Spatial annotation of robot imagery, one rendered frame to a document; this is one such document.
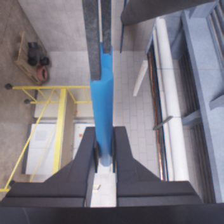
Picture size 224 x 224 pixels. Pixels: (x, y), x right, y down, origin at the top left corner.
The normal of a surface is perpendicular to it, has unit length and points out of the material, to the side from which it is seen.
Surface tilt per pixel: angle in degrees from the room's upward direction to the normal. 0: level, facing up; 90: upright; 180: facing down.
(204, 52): 90
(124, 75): 90
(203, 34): 90
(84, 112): 90
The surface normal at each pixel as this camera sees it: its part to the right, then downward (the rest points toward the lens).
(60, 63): 0.01, -0.30
